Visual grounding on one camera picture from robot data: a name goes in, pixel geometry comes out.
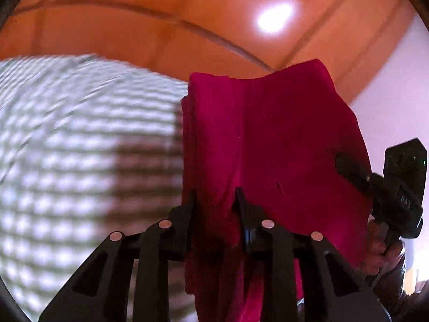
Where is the person's right hand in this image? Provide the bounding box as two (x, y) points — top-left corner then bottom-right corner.
(358, 216), (405, 276)

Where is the green white checkered bedsheet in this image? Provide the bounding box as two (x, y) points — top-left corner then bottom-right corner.
(1, 54), (188, 321)

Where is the magenta red small garment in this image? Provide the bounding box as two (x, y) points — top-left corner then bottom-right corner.
(182, 60), (372, 321)

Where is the orange wooden wardrobe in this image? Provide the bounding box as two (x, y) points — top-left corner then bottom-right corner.
(1, 0), (416, 102)

